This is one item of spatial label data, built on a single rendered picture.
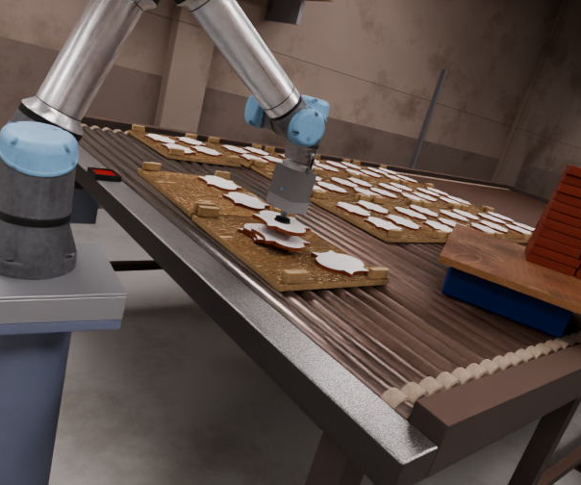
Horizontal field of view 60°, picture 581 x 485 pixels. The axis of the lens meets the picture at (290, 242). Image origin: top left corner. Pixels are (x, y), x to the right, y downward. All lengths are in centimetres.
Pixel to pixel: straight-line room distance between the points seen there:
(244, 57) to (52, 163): 37
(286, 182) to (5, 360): 68
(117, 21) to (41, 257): 43
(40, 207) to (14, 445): 45
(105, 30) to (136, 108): 311
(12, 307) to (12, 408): 24
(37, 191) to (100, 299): 20
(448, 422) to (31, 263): 69
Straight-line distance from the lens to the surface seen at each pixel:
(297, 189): 119
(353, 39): 495
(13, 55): 394
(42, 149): 88
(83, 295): 89
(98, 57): 101
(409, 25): 536
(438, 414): 78
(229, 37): 94
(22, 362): 100
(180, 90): 404
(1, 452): 112
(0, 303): 88
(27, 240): 92
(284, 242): 120
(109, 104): 406
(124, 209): 138
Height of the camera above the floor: 133
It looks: 17 degrees down
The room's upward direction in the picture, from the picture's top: 16 degrees clockwise
